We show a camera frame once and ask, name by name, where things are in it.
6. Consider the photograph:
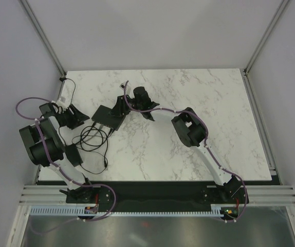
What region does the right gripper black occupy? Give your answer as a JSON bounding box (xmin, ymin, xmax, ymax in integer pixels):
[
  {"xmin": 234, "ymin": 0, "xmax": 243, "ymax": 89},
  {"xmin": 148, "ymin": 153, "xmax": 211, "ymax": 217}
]
[{"xmin": 108, "ymin": 96, "xmax": 142, "ymax": 117}]

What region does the black network switch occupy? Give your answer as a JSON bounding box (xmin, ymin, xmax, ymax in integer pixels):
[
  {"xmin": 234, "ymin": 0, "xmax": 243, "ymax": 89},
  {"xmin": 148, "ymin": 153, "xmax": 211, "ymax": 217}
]
[{"xmin": 91, "ymin": 105, "xmax": 122, "ymax": 131}]

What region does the black ethernet cable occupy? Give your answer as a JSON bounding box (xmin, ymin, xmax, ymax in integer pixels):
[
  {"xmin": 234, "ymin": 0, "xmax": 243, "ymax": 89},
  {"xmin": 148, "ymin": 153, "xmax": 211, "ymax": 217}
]
[
  {"xmin": 80, "ymin": 127, "xmax": 116, "ymax": 151},
  {"xmin": 71, "ymin": 122, "xmax": 111, "ymax": 152}
]

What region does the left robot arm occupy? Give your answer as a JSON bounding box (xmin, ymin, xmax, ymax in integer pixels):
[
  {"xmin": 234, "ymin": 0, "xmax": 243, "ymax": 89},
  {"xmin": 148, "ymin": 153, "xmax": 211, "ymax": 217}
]
[{"xmin": 19, "ymin": 102, "xmax": 97, "ymax": 204}]

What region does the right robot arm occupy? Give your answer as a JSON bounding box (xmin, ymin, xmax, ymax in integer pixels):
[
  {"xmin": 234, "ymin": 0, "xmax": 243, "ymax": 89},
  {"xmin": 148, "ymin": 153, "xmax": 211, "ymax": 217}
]
[{"xmin": 109, "ymin": 85, "xmax": 241, "ymax": 203}]

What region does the black power adapter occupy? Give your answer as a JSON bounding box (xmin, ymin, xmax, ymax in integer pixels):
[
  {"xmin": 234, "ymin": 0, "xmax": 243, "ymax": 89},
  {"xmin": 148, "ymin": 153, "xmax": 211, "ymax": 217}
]
[{"xmin": 65, "ymin": 144, "xmax": 83, "ymax": 167}]

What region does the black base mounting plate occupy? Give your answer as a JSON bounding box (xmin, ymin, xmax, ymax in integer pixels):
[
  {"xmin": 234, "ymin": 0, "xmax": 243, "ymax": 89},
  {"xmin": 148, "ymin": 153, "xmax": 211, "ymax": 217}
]
[{"xmin": 65, "ymin": 181, "xmax": 251, "ymax": 213}]

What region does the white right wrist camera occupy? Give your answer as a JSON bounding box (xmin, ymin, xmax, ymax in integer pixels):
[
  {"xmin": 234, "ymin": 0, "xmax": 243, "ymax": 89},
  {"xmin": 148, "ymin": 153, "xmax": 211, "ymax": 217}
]
[{"xmin": 120, "ymin": 81, "xmax": 131, "ymax": 95}]

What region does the black power cable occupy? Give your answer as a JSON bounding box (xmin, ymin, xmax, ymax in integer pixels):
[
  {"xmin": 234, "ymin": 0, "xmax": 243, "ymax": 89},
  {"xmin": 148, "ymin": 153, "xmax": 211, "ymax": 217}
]
[{"xmin": 60, "ymin": 76, "xmax": 109, "ymax": 174}]

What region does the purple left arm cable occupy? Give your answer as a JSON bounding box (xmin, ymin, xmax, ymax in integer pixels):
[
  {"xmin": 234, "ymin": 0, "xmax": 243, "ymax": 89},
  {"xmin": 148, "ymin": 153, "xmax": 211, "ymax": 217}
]
[{"xmin": 15, "ymin": 96, "xmax": 117, "ymax": 222}]

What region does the left aluminium frame post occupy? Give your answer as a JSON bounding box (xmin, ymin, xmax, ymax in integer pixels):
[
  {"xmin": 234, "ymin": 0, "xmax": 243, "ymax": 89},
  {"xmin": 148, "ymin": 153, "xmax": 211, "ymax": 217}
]
[{"xmin": 19, "ymin": 0, "xmax": 66, "ymax": 76}]

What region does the aluminium frame post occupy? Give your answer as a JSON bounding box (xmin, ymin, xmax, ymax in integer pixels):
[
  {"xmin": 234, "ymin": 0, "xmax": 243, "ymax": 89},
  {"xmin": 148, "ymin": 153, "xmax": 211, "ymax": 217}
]
[
  {"xmin": 19, "ymin": 0, "xmax": 66, "ymax": 76},
  {"xmin": 243, "ymin": 0, "xmax": 291, "ymax": 75}
]

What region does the white slotted cable duct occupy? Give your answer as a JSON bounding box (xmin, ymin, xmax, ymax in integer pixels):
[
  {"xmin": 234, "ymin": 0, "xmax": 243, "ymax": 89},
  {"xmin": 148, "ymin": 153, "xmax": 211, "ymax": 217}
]
[{"xmin": 30, "ymin": 205, "xmax": 238, "ymax": 217}]

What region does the right aluminium frame post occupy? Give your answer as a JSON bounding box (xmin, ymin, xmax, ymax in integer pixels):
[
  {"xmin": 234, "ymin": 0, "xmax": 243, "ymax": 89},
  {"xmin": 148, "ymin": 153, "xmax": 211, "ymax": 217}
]
[{"xmin": 243, "ymin": 0, "xmax": 291, "ymax": 75}]

